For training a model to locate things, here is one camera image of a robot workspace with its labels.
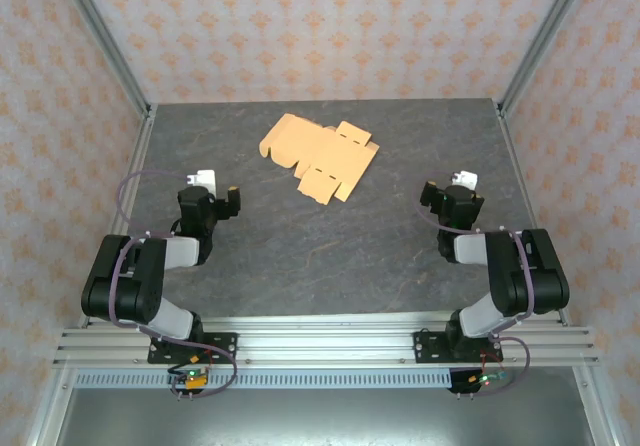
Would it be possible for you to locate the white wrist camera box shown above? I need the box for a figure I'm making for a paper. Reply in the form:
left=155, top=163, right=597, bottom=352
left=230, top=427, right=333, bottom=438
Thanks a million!
left=186, top=168, right=218, bottom=191
left=451, top=169, right=479, bottom=191

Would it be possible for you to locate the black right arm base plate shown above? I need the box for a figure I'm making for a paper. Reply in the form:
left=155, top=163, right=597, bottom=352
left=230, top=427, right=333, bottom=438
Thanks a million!
left=413, top=330, right=504, bottom=365

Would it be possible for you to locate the aluminium table side rail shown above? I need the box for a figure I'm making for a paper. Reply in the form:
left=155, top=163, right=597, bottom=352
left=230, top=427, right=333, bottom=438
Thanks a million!
left=77, top=105, right=159, bottom=330
left=494, top=100, right=571, bottom=327

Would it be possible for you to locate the aluminium frame post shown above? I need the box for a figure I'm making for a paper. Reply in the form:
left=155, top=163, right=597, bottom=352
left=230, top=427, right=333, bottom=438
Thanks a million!
left=52, top=0, right=154, bottom=117
left=497, top=0, right=596, bottom=117

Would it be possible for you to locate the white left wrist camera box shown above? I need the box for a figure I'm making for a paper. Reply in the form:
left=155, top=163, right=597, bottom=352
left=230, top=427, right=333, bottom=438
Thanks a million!
left=186, top=168, right=218, bottom=191

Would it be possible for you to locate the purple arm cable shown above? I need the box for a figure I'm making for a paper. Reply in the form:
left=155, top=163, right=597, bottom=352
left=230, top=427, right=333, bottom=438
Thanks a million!
left=413, top=169, right=539, bottom=398
left=108, top=169, right=237, bottom=398

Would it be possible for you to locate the aluminium frame leg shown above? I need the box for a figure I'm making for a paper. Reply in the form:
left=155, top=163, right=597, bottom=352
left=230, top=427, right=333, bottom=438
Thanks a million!
left=572, top=365, right=619, bottom=446
left=24, top=365, right=76, bottom=446

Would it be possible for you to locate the green-lit connector circuit board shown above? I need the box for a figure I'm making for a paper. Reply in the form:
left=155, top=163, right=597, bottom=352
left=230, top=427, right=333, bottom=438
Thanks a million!
left=469, top=370, right=509, bottom=388

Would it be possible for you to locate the tan cardboard paper box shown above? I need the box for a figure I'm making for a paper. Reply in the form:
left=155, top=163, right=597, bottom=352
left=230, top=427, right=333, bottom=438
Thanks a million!
left=258, top=113, right=381, bottom=206

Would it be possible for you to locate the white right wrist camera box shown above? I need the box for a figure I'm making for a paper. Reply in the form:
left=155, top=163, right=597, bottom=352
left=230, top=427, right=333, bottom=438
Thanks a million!
left=451, top=169, right=479, bottom=191

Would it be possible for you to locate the grey slotted cable duct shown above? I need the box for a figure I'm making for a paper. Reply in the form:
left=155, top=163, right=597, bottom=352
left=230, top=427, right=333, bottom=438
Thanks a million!
left=74, top=370, right=506, bottom=390

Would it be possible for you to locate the yellow connector circuit board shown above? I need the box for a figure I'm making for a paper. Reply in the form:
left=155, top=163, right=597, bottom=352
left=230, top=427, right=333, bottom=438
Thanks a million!
left=167, top=365, right=209, bottom=392

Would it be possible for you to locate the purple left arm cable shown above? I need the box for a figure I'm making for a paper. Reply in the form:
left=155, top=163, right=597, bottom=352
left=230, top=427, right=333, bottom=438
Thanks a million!
left=108, top=169, right=237, bottom=398

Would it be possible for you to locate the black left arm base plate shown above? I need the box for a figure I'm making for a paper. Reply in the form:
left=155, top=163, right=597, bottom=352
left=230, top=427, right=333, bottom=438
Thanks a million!
left=147, top=332, right=239, bottom=365

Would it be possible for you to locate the aluminium mounting beam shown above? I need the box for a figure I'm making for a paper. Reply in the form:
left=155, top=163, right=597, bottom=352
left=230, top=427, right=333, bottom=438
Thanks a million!
left=52, top=315, right=601, bottom=367

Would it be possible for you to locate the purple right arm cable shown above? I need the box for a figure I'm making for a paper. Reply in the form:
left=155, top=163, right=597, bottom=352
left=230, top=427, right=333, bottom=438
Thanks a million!
left=413, top=169, right=539, bottom=398

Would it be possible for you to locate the grey metal sheet panel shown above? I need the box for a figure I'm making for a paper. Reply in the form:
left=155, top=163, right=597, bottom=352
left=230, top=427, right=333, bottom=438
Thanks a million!
left=52, top=388, right=599, bottom=446

